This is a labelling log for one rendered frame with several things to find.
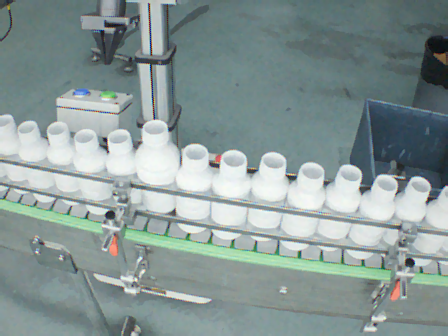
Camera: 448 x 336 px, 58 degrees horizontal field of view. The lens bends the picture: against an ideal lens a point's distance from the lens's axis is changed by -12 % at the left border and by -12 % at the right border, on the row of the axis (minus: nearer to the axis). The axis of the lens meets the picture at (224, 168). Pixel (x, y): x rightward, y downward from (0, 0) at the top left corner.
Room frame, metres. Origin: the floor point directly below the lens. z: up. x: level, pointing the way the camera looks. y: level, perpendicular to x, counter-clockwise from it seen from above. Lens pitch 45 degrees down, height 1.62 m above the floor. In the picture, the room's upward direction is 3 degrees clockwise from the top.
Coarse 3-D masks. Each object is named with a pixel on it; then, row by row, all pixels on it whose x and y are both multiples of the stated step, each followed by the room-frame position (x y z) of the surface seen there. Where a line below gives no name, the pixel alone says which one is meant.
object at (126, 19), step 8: (104, 0) 0.74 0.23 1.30; (112, 0) 0.74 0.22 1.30; (120, 0) 0.74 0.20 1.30; (104, 8) 0.73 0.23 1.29; (112, 8) 0.73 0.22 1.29; (120, 8) 0.74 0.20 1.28; (80, 16) 0.73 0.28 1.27; (88, 16) 0.73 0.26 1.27; (96, 16) 0.72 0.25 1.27; (104, 16) 0.72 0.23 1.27; (112, 16) 0.72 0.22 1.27; (120, 16) 0.73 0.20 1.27; (128, 16) 0.73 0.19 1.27; (136, 16) 0.75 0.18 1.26; (128, 24) 0.71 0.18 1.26
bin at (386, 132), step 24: (360, 120) 0.96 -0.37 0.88; (384, 120) 0.95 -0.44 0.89; (408, 120) 0.94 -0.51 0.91; (432, 120) 0.93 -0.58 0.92; (360, 144) 0.88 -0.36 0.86; (384, 144) 0.95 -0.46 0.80; (408, 144) 0.94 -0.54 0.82; (432, 144) 0.93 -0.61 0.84; (360, 168) 0.80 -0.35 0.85; (384, 168) 0.92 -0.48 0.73; (408, 168) 0.93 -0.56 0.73; (432, 168) 0.92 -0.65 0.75; (432, 192) 0.64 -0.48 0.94
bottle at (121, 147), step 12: (120, 132) 0.53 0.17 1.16; (108, 144) 0.51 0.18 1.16; (120, 144) 0.50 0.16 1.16; (132, 144) 0.52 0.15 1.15; (108, 156) 0.51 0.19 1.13; (120, 156) 0.50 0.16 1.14; (132, 156) 0.51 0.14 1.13; (108, 168) 0.49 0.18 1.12; (120, 168) 0.49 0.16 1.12; (132, 168) 0.49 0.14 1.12; (132, 180) 0.49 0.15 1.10; (132, 192) 0.49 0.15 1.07; (132, 204) 0.49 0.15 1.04
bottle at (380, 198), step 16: (384, 176) 0.46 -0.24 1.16; (368, 192) 0.46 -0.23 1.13; (384, 192) 0.43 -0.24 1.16; (368, 208) 0.43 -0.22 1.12; (384, 208) 0.42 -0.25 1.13; (352, 224) 0.45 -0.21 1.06; (352, 240) 0.43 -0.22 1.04; (368, 240) 0.42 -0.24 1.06; (352, 256) 0.42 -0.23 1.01; (368, 256) 0.42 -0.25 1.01
